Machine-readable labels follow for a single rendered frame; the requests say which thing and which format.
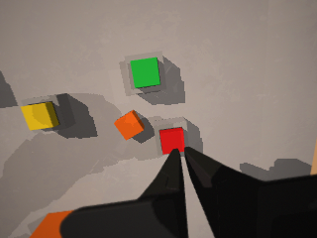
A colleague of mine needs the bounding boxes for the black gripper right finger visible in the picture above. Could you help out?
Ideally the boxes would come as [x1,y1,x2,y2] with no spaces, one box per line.
[184,147,317,238]

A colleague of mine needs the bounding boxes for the red button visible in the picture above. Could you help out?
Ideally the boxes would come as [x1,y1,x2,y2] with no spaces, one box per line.
[154,117,189,156]

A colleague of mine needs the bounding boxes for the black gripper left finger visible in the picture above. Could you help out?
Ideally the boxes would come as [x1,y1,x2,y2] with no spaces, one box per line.
[58,149,188,238]

